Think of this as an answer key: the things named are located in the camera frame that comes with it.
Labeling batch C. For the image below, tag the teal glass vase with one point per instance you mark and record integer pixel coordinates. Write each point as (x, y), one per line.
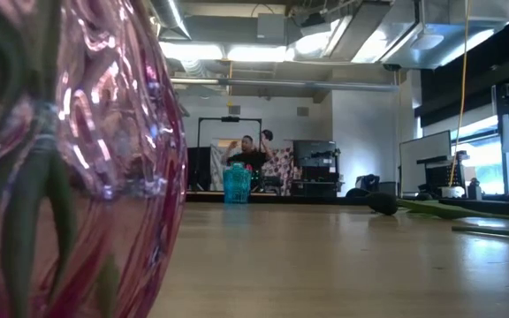
(237, 185)

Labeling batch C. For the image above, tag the pink glass vase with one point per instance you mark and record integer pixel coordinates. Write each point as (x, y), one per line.
(104, 132)

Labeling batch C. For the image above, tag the person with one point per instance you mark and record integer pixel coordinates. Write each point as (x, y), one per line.
(248, 159)

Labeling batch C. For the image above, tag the red dotted white cloth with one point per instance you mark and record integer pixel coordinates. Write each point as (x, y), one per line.
(283, 165)

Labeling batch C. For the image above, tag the black equipment cabinet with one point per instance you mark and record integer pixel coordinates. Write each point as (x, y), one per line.
(314, 154)

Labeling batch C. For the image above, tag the grey ceiling pipe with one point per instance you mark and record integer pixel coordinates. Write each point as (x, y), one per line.
(281, 84)

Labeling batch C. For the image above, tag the bright ceiling light panel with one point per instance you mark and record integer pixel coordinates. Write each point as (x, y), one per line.
(190, 50)
(256, 53)

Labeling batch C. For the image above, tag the black backpack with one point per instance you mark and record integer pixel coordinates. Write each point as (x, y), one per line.
(367, 182)

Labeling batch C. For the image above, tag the grey ceiling box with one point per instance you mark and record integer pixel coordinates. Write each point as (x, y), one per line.
(271, 27)

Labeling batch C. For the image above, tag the green flower stem on table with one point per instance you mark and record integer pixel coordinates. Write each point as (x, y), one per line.
(382, 204)

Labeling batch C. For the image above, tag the white whiteboard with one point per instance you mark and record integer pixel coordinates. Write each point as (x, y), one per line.
(424, 159)

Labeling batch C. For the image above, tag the black perforated cart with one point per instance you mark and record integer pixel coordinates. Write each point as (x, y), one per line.
(442, 174)

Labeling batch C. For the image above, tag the white container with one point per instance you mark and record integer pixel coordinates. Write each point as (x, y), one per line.
(452, 191)

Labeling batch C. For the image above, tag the dark bottle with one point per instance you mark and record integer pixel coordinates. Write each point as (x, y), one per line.
(474, 190)

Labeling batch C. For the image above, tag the black background gantry frame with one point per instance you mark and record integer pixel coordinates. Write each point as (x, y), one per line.
(230, 118)

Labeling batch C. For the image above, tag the silver round ventilation duct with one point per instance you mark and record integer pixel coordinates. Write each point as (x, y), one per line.
(170, 15)

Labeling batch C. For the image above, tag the silver rectangular ventilation duct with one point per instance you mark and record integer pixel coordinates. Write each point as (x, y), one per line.
(369, 35)

